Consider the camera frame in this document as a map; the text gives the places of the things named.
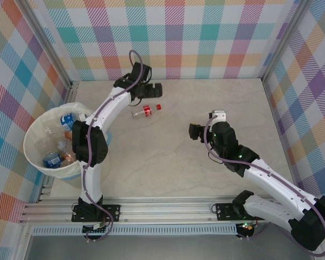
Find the cream round bin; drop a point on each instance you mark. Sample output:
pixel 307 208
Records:
pixel 33 140

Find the red label cola bottle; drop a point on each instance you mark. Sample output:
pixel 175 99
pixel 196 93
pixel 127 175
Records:
pixel 147 110

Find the blue label white cap bottle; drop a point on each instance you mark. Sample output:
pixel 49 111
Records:
pixel 67 121

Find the aluminium frame post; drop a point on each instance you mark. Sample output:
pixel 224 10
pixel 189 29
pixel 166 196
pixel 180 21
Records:
pixel 52 46
pixel 282 40

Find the bluish clear water bottle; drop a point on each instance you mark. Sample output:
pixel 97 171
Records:
pixel 61 145

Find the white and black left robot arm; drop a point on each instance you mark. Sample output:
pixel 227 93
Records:
pixel 108 108

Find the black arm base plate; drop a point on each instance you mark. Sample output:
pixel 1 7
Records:
pixel 112 212
pixel 224 211

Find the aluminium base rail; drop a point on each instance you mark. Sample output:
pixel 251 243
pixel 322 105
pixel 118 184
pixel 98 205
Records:
pixel 165 210

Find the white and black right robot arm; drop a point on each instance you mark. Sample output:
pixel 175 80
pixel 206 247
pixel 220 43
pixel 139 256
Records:
pixel 276 184

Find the blue label clear bottle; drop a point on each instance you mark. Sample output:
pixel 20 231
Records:
pixel 52 160

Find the small controller circuit board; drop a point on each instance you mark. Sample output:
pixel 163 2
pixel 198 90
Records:
pixel 96 227
pixel 246 227

